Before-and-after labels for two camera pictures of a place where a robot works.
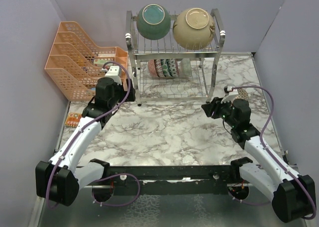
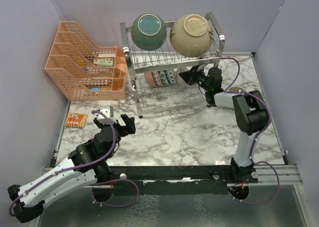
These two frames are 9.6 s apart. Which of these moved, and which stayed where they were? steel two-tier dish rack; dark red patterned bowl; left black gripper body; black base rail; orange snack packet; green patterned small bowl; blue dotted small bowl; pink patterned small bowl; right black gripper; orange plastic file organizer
Moved: green patterned small bowl; blue dotted small bowl; right black gripper; left black gripper body; pink patterned small bowl; dark red patterned bowl; steel two-tier dish rack
Stayed: black base rail; orange plastic file organizer; orange snack packet
